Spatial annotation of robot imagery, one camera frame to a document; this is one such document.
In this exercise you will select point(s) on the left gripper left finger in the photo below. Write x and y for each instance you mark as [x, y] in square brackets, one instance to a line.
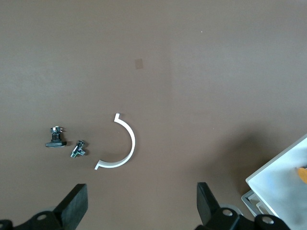
[74, 206]

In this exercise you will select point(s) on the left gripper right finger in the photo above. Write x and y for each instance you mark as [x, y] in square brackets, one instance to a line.
[206, 206]

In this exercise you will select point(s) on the white drawer with dividers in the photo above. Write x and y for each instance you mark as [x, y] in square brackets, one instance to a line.
[275, 182]

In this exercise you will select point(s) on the orange mushroom push button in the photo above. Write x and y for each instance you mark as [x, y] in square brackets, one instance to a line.
[302, 175]

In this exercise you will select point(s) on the white drawer cabinet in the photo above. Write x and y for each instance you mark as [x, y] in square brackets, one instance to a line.
[245, 199]

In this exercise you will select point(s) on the small metal switch part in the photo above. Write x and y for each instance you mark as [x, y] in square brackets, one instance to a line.
[77, 149]

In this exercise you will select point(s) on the black flat-headed switch part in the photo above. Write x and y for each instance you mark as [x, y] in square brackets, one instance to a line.
[55, 144]

